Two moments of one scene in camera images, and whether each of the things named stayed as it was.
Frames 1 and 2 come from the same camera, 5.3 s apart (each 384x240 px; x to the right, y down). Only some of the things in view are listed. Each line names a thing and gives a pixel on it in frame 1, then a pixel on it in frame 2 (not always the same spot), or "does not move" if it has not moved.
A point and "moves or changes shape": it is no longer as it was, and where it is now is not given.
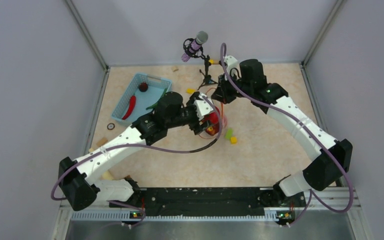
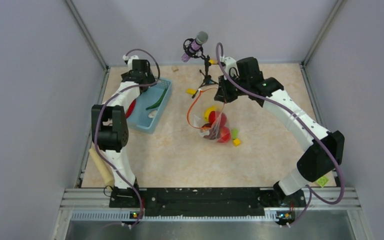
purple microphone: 201,38 does not move
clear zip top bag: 216,123 moves or changes shape
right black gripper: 221,93 does not move
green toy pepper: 153,105 does not move
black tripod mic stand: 190,45 does not move
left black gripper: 197,127 → 149,76
